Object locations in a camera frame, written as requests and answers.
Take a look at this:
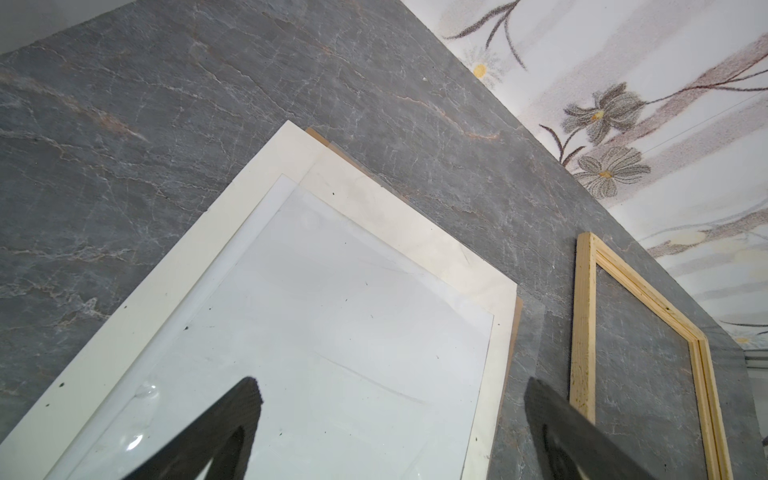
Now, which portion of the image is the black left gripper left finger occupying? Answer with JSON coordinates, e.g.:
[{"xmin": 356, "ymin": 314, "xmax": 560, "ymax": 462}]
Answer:
[{"xmin": 127, "ymin": 377, "xmax": 263, "ymax": 479}]

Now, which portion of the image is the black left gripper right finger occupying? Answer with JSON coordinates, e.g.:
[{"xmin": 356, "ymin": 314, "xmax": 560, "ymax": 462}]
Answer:
[{"xmin": 524, "ymin": 377, "xmax": 652, "ymax": 480}]

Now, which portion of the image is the clear acrylic sheet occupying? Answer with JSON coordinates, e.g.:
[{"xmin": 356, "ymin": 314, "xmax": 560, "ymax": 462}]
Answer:
[{"xmin": 55, "ymin": 177, "xmax": 494, "ymax": 479}]

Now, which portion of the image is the light wooden picture frame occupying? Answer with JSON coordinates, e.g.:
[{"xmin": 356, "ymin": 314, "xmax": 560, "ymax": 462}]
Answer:
[{"xmin": 569, "ymin": 232, "xmax": 734, "ymax": 479}]

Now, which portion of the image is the white photo mat board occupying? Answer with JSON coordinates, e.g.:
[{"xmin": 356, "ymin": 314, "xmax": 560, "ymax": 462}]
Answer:
[{"xmin": 1, "ymin": 123, "xmax": 517, "ymax": 479}]

